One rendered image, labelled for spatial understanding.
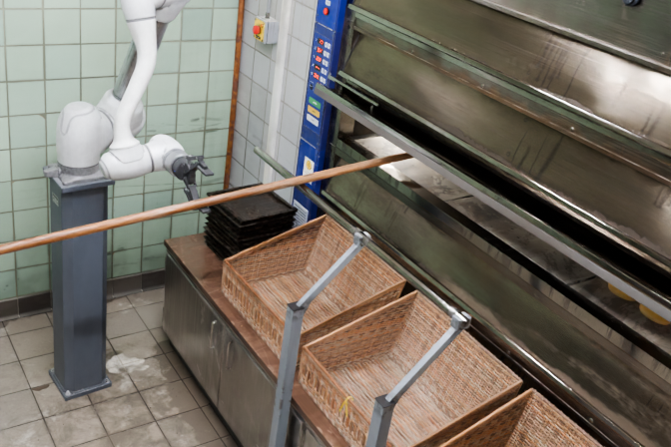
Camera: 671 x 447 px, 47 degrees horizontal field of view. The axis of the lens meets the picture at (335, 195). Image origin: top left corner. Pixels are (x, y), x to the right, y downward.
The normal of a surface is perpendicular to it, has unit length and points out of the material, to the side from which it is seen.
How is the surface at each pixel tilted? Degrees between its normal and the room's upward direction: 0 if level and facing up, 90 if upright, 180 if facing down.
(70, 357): 90
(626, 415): 70
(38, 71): 90
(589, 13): 90
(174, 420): 0
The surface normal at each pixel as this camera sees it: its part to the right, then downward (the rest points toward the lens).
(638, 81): -0.75, -0.19
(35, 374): 0.14, -0.89
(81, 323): 0.61, 0.42
